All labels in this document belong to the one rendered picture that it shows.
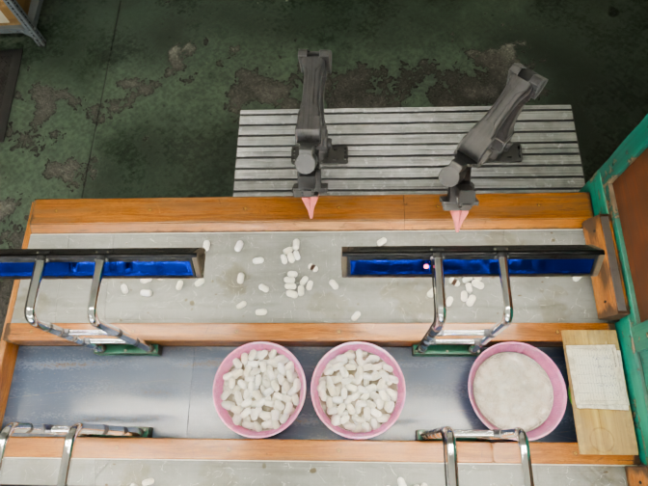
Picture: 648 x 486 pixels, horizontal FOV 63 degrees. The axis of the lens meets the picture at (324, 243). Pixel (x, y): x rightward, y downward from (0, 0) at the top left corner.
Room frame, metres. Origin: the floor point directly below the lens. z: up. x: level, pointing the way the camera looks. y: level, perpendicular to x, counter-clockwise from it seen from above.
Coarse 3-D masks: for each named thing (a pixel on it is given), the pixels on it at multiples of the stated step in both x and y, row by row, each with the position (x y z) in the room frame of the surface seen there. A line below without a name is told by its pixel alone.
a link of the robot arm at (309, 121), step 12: (300, 60) 1.06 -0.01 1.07; (312, 60) 1.04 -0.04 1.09; (324, 60) 1.04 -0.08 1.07; (312, 72) 1.00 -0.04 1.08; (312, 84) 0.97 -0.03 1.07; (312, 96) 0.93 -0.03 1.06; (300, 108) 0.90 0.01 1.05; (312, 108) 0.90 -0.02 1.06; (300, 120) 0.87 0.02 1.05; (312, 120) 0.86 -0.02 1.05; (300, 132) 0.83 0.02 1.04; (312, 132) 0.83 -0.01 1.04
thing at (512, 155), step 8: (520, 144) 0.90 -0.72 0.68; (496, 152) 0.85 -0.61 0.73; (504, 152) 0.87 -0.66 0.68; (512, 152) 0.87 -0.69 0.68; (520, 152) 0.86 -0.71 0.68; (488, 160) 0.85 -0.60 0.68; (496, 160) 0.85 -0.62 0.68; (504, 160) 0.84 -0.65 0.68; (512, 160) 0.84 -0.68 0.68; (520, 160) 0.83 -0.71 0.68
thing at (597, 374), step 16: (576, 352) 0.17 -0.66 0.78; (592, 352) 0.16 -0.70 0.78; (608, 352) 0.15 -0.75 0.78; (576, 368) 0.12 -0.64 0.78; (592, 368) 0.12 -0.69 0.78; (608, 368) 0.11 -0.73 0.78; (576, 384) 0.08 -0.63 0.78; (592, 384) 0.08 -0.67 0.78; (608, 384) 0.07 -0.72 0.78; (624, 384) 0.06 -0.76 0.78; (576, 400) 0.04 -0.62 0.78; (592, 400) 0.03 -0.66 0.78; (608, 400) 0.03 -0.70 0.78; (624, 400) 0.02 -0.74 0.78
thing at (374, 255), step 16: (352, 256) 0.42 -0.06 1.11; (368, 256) 0.42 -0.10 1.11; (384, 256) 0.41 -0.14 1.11; (400, 256) 0.41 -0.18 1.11; (416, 256) 0.40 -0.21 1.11; (448, 256) 0.39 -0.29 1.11; (464, 256) 0.38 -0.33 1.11; (480, 256) 0.38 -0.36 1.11; (512, 256) 0.37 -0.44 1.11; (528, 256) 0.36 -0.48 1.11; (544, 256) 0.36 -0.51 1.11; (560, 256) 0.35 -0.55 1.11; (576, 256) 0.35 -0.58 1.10; (592, 256) 0.34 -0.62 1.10; (352, 272) 0.40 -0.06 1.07; (368, 272) 0.39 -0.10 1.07; (384, 272) 0.39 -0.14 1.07; (400, 272) 0.38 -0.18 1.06; (416, 272) 0.38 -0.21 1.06; (448, 272) 0.36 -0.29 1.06; (464, 272) 0.36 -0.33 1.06; (480, 272) 0.35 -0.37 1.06; (496, 272) 0.35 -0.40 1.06; (512, 272) 0.34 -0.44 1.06; (528, 272) 0.34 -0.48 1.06; (544, 272) 0.33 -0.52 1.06; (560, 272) 0.33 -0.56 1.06; (576, 272) 0.32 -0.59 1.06; (592, 272) 0.31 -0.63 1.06
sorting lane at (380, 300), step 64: (256, 256) 0.60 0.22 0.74; (320, 256) 0.57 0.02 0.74; (64, 320) 0.48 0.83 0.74; (128, 320) 0.45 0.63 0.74; (192, 320) 0.42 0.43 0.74; (256, 320) 0.39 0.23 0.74; (320, 320) 0.37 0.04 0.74; (384, 320) 0.34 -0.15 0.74; (448, 320) 0.31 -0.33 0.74; (512, 320) 0.29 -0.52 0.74; (576, 320) 0.26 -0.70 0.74
